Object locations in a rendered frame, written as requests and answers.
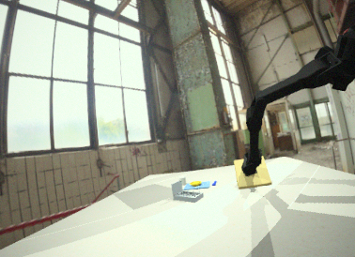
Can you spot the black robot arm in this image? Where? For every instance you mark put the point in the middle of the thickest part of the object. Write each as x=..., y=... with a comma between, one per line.
x=338, y=64

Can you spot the light blue flat mat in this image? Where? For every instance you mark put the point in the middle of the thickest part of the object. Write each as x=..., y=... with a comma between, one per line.
x=204, y=185

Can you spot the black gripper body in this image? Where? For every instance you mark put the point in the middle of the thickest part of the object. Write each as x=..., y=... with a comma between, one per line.
x=351, y=28

